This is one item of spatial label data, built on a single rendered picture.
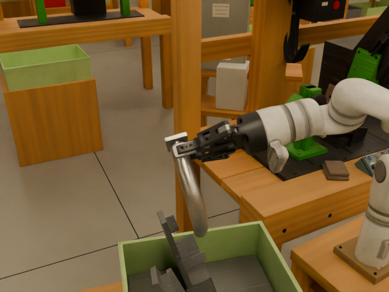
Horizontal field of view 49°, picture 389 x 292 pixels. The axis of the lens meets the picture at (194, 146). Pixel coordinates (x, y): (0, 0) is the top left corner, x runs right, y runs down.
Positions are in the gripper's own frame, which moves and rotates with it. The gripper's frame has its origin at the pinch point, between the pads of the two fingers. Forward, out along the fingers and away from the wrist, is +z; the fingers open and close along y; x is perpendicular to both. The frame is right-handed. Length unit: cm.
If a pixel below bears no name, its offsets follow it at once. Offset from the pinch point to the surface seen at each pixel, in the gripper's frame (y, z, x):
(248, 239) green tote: -56, -13, 12
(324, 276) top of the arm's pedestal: -56, -30, 27
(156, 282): -11.5, 11.6, 18.9
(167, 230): -23.0, 7.7, 8.3
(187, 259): -34.4, 5.4, 14.3
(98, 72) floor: -392, 59, -271
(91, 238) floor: -191, 62, -30
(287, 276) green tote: -40, -17, 25
